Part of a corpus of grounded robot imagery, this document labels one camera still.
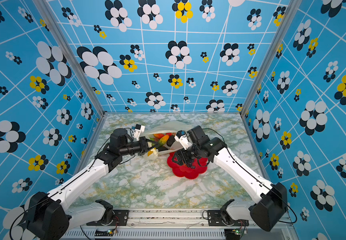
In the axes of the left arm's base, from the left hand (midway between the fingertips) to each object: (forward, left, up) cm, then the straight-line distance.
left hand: (159, 143), depth 73 cm
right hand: (-4, -10, -7) cm, 13 cm away
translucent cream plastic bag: (+16, -1, -13) cm, 20 cm away
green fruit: (+14, +1, -19) cm, 23 cm away
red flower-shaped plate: (-2, -23, -21) cm, 31 cm away
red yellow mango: (+20, +4, -20) cm, 28 cm away
